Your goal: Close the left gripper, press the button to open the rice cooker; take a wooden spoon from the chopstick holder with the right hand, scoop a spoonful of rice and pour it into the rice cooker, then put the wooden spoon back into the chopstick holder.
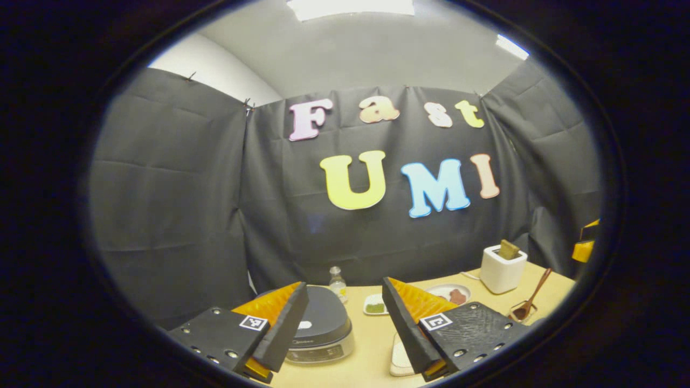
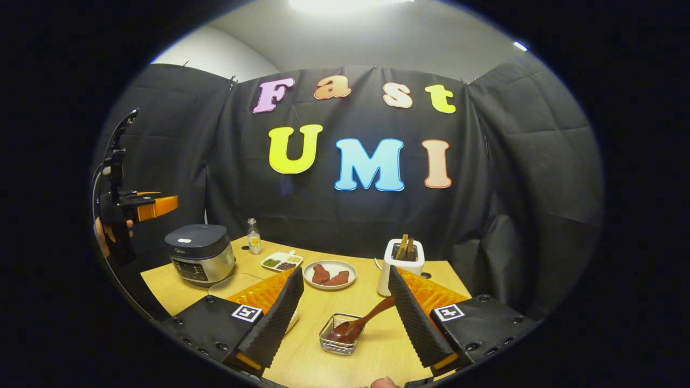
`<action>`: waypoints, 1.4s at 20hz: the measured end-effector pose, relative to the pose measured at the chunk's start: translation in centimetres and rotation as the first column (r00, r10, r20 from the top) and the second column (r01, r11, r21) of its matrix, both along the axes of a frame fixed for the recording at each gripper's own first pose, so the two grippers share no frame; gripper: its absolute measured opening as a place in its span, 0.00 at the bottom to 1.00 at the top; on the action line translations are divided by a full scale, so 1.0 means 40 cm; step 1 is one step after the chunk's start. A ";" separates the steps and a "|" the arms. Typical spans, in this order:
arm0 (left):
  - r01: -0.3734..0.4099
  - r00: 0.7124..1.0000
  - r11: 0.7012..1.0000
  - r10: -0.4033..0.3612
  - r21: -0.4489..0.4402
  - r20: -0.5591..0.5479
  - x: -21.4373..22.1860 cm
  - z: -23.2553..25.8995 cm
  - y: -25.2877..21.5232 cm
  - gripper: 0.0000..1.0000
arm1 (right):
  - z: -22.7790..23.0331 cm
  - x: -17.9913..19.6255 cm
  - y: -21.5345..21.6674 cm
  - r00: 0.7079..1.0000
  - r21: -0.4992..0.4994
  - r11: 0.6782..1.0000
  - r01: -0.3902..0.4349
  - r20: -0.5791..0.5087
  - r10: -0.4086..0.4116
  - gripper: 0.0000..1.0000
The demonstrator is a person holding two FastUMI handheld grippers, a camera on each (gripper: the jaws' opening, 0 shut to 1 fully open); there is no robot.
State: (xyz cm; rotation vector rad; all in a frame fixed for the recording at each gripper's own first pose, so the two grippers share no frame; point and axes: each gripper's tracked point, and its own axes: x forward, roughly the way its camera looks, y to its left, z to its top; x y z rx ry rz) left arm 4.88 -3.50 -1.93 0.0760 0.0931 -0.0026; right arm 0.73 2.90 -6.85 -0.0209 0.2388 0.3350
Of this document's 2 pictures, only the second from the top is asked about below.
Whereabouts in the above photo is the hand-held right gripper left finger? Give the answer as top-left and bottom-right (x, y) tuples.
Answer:
(162, 267), (305, 378)

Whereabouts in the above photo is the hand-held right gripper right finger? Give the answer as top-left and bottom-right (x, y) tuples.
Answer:
(387, 265), (541, 382)

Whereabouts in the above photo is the brown wooden spoon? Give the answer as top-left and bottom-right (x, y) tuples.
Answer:
(325, 296), (396, 344)

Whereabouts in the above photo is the clear glass rice tray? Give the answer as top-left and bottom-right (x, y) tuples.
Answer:
(208, 273), (300, 333)

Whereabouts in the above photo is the clear chopstick holder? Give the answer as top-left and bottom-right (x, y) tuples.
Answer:
(319, 313), (364, 356)

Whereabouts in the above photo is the silver black rice cooker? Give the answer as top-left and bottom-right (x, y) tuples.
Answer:
(164, 224), (236, 286)

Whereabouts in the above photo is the white toaster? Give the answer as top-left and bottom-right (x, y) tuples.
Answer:
(377, 238), (425, 297)

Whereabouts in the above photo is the white divided bean dish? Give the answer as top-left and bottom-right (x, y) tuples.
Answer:
(261, 250), (303, 272)

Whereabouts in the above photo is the small clear glass bottle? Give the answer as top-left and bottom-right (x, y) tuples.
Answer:
(247, 218), (263, 255)

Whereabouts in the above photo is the white round plate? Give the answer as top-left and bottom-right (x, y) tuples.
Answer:
(303, 260), (357, 290)

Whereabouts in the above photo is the black backdrop cloth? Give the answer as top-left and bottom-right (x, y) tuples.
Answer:
(94, 54), (604, 318)

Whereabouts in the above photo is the long ceiling light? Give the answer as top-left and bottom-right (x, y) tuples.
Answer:
(288, 0), (416, 16)

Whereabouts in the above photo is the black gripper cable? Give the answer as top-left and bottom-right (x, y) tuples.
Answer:
(92, 162), (158, 320)

